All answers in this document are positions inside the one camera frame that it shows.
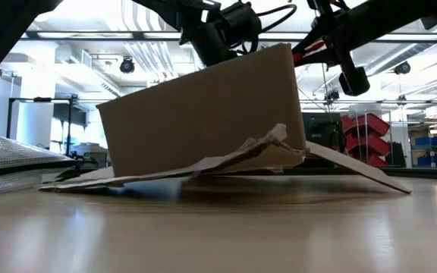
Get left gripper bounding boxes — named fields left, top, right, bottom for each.
left=178, top=14, right=242, bottom=68

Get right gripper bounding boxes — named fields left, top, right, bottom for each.
left=292, top=0, right=372, bottom=98

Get red box cutter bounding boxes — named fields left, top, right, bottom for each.
left=292, top=39, right=328, bottom=66

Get brown cardboard shipping box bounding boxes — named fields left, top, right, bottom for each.
left=37, top=42, right=413, bottom=199

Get clear zip pouch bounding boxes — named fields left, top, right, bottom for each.
left=0, top=132, right=78, bottom=196

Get red storage bin rack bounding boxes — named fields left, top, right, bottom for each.
left=338, top=112, right=391, bottom=169

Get blue storage bins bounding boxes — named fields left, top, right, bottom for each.
left=411, top=135, right=437, bottom=168

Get black background robot arms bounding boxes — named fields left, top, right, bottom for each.
left=51, top=149, right=100, bottom=179

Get thin hanging cable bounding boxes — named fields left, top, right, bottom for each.
left=319, top=62, right=333, bottom=114

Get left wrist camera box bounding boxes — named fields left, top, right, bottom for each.
left=218, top=1, right=263, bottom=45

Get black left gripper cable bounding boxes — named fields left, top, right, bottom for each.
left=237, top=3, right=298, bottom=55

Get black aluminium table frame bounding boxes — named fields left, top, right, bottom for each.
left=282, top=166, right=437, bottom=181

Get black background frame stand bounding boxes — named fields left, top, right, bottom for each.
left=5, top=97, right=90, bottom=156

